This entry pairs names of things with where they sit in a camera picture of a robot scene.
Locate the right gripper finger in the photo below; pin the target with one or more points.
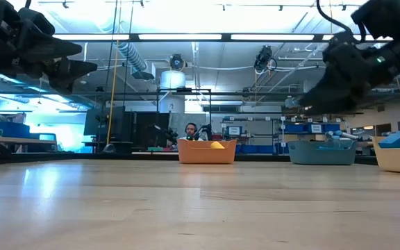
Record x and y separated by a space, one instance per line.
328 93

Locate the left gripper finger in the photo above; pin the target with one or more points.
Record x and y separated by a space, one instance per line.
71 73
52 47

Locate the dark computer monitor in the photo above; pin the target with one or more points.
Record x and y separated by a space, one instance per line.
94 121

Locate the grey-blue plastic bin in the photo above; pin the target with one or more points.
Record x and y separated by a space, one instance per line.
321 154

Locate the metal shelving rack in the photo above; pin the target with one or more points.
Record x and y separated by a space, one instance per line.
273 119

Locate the black ceiling device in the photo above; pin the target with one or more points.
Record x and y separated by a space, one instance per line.
177 62
264 57

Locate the blue storage crate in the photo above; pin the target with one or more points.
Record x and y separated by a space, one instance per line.
10 130

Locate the yellow plastic bin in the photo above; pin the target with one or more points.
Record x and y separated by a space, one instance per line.
398 161

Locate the white cylindrical tank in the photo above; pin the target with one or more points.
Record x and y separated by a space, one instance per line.
172 80

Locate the grey panel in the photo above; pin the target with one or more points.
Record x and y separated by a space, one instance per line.
181 119

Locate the black overhead beam with lights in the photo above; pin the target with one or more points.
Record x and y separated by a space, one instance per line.
186 37

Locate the person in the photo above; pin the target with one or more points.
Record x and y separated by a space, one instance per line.
191 131

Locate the orange plastic bin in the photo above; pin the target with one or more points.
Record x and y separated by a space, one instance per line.
203 154

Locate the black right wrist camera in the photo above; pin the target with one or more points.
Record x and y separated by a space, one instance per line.
382 17

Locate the silver ventilation duct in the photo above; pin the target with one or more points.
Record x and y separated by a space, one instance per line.
130 55

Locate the black aluminium table frame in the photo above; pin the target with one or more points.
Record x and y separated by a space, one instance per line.
273 158

